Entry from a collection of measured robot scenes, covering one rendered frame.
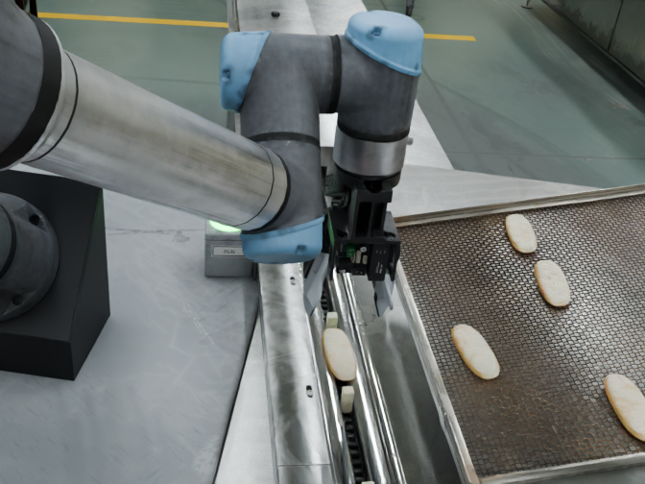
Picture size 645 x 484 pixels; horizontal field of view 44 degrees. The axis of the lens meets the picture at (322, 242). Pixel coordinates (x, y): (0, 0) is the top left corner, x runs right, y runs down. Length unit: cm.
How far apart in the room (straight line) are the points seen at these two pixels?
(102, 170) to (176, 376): 52
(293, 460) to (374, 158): 32
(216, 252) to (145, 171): 61
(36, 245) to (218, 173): 39
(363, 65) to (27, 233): 42
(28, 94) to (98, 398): 59
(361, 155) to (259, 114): 12
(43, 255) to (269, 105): 35
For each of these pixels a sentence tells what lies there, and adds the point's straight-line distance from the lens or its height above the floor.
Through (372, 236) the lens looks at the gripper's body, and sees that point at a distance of 83.
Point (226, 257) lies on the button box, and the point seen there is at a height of 86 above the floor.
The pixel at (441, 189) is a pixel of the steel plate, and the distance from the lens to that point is 149.
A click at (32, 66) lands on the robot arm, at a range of 47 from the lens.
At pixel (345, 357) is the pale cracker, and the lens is 100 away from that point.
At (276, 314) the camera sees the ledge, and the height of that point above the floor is 86.
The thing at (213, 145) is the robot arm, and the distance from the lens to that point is 60.
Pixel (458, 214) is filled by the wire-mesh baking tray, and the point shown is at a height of 91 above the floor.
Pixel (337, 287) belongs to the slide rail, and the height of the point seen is 85.
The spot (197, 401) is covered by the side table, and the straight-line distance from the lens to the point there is 99.
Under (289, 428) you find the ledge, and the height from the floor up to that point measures 86.
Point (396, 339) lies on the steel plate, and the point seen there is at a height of 82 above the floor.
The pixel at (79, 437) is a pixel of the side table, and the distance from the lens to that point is 96.
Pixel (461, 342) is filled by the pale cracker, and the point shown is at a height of 91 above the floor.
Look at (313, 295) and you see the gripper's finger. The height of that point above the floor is 97.
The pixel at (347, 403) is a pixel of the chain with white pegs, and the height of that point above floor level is 85.
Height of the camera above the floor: 150
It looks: 32 degrees down
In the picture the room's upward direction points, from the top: 6 degrees clockwise
